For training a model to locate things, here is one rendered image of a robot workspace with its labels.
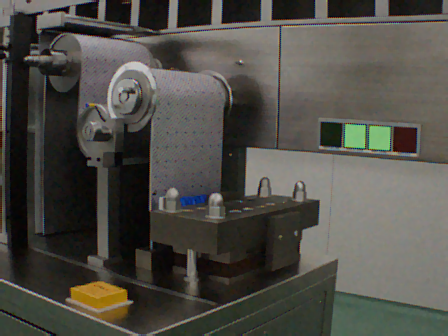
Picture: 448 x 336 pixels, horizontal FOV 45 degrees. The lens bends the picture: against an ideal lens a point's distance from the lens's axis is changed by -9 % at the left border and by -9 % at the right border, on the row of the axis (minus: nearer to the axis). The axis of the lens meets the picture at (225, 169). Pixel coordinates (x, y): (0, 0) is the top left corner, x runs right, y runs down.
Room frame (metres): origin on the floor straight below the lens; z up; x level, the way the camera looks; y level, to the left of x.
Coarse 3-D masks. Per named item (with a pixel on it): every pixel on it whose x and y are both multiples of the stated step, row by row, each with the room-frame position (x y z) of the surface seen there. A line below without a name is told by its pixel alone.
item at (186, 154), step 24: (168, 120) 1.18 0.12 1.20; (192, 120) 1.25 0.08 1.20; (216, 120) 1.32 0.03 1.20; (168, 144) 1.19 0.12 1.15; (192, 144) 1.25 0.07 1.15; (216, 144) 1.32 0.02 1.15; (168, 168) 1.19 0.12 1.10; (192, 168) 1.25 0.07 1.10; (216, 168) 1.32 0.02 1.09; (192, 192) 1.26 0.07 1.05; (216, 192) 1.33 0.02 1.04
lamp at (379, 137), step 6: (372, 126) 1.21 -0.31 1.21; (378, 126) 1.20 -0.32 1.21; (384, 126) 1.19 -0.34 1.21; (372, 132) 1.21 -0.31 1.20; (378, 132) 1.20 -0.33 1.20; (384, 132) 1.19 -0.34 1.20; (390, 132) 1.18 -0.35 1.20; (372, 138) 1.21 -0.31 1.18; (378, 138) 1.20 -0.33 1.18; (384, 138) 1.19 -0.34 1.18; (372, 144) 1.21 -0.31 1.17; (378, 144) 1.20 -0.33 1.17; (384, 144) 1.19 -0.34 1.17
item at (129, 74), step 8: (128, 72) 1.18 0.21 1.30; (136, 72) 1.16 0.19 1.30; (120, 80) 1.19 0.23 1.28; (144, 80) 1.15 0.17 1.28; (112, 88) 1.21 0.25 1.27; (144, 88) 1.15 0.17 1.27; (144, 96) 1.15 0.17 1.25; (224, 96) 1.35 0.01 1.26; (112, 104) 1.20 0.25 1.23; (144, 104) 1.15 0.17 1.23; (136, 112) 1.16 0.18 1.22; (144, 112) 1.15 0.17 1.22; (128, 120) 1.17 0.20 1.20; (136, 120) 1.16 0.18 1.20
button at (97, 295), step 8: (72, 288) 0.89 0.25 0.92; (80, 288) 0.89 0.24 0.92; (88, 288) 0.89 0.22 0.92; (96, 288) 0.90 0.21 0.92; (104, 288) 0.90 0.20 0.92; (112, 288) 0.91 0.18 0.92; (120, 288) 0.91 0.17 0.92; (72, 296) 0.89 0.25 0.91; (80, 296) 0.88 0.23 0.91; (88, 296) 0.86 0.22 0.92; (96, 296) 0.86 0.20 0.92; (104, 296) 0.86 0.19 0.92; (112, 296) 0.88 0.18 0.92; (120, 296) 0.89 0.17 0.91; (88, 304) 0.86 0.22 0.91; (96, 304) 0.85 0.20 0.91; (104, 304) 0.86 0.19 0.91; (112, 304) 0.88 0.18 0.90
